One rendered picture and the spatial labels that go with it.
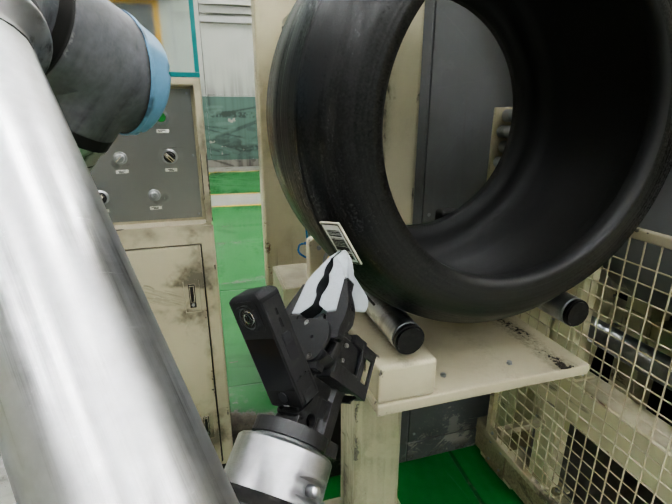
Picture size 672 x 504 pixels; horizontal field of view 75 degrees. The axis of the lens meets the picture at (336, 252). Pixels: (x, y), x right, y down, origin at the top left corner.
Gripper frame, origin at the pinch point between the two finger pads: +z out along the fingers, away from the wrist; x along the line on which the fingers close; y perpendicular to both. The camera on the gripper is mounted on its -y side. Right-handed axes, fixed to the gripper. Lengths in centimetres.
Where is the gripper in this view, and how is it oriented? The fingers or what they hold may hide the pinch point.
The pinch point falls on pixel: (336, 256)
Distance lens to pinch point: 50.0
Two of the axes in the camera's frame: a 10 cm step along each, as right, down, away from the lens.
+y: 5.7, 5.9, 5.7
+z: 2.8, -7.9, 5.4
